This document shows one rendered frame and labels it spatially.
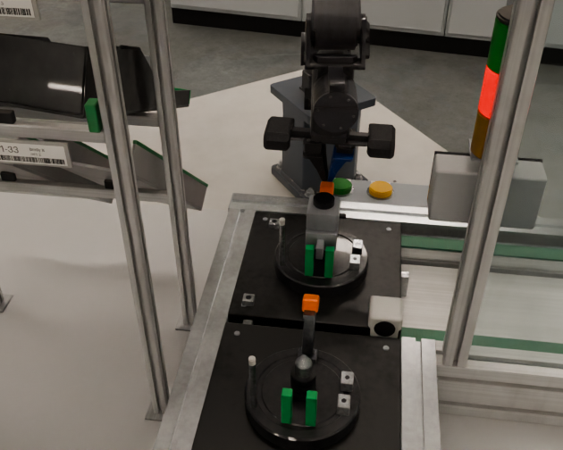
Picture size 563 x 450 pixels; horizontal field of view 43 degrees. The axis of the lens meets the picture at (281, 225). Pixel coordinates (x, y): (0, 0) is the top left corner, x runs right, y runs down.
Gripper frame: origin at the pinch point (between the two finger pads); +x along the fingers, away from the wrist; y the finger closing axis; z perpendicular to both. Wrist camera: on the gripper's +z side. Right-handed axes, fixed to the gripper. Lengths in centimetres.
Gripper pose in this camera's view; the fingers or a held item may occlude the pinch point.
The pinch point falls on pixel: (328, 166)
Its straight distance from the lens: 106.0
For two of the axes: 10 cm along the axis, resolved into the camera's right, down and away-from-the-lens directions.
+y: -9.9, -0.9, 1.1
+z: 1.4, -6.3, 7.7
